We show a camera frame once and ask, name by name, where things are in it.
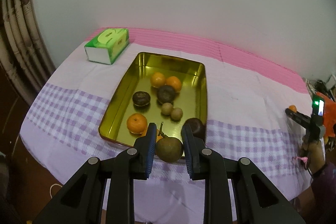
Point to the orange red plastic bag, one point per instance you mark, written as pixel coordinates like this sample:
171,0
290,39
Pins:
329,116

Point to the orange tangerine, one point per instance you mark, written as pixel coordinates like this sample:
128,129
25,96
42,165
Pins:
136,124
174,82
158,135
157,80
292,108

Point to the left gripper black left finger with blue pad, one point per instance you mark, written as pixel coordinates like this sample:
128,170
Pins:
81,198

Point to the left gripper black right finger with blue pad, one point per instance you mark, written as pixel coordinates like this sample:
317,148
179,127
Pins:
234,184

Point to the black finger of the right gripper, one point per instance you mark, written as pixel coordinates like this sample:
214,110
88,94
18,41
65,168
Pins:
299,118

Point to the person hand holding gripper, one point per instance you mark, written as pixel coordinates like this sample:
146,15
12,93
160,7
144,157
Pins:
316,155

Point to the green tissue box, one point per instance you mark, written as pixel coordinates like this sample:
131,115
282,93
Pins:
107,46

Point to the gold metal tin tray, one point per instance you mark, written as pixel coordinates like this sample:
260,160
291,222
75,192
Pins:
192,99

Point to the dark purple mangosteen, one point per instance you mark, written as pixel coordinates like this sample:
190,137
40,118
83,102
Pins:
141,99
197,128
165,94

